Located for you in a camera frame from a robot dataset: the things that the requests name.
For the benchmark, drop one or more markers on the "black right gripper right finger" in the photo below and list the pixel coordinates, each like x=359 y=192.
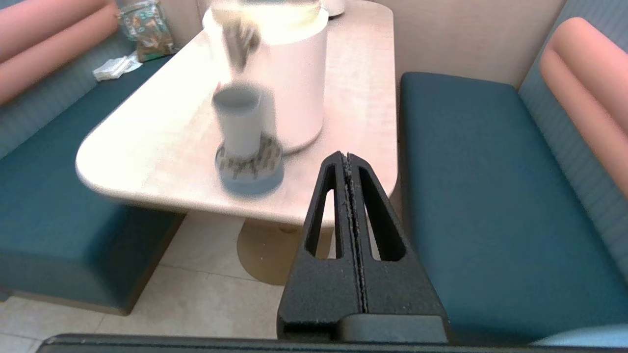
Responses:
x=397 y=289

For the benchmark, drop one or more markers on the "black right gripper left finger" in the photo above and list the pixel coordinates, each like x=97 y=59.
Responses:
x=319 y=294

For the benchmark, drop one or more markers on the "grey plastic cup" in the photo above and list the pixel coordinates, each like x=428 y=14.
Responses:
x=238 y=122

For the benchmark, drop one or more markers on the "steel water dispenser tap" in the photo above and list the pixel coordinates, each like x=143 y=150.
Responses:
x=240 y=41

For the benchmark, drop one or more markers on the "teal upholstered booth sofa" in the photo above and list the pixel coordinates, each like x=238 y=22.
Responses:
x=59 y=220
x=490 y=196

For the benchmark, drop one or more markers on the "large blue round drip tray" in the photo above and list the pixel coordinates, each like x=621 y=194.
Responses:
x=250 y=179

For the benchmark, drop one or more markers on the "clear water dispenser white base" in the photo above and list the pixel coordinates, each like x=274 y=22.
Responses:
x=294 y=88

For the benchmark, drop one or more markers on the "pink tubular bolster cushion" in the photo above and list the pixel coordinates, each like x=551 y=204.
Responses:
x=588 y=98
x=44 y=44

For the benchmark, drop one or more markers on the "dark beverage dispenser white base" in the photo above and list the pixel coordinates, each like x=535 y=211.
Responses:
x=334 y=7

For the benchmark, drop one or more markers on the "crumpled white tissue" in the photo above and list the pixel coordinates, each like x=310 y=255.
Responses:
x=115 y=67

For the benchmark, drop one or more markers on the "patterned snack bag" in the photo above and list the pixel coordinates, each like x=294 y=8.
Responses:
x=147 y=29

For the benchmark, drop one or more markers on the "round grey table pedestal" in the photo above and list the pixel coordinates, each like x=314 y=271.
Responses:
x=265 y=255

